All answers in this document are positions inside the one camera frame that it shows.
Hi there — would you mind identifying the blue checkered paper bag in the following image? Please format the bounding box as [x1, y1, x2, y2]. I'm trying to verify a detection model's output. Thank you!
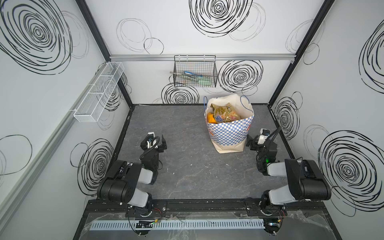
[203, 94, 255, 154]

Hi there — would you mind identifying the gold candy bag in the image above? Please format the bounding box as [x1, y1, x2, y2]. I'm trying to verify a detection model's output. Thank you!
[211, 103, 241, 124]

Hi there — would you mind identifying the orange yellow snack bag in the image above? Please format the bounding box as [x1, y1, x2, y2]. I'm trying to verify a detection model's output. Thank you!
[207, 113, 217, 124]

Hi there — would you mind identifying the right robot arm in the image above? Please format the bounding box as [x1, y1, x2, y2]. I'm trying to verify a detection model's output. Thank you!
[246, 128, 332, 210]

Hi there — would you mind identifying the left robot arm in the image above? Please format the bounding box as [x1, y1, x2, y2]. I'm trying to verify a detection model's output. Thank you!
[97, 132, 167, 210]

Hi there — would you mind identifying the green item in basket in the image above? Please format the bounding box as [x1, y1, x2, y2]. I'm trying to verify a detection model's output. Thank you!
[193, 76, 215, 87]

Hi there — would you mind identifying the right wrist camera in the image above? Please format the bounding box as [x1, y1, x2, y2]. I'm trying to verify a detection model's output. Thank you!
[258, 129, 271, 145]

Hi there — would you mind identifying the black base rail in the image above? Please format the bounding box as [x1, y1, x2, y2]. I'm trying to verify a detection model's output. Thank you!
[82, 198, 328, 220]

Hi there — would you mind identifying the white mesh wall shelf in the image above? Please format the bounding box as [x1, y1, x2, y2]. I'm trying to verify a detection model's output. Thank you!
[74, 62, 124, 123]

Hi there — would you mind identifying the white slotted cable duct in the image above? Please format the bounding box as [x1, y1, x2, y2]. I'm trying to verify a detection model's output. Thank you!
[90, 219, 265, 231]

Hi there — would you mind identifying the black wire basket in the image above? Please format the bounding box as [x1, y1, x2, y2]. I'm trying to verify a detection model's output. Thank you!
[171, 55, 218, 88]

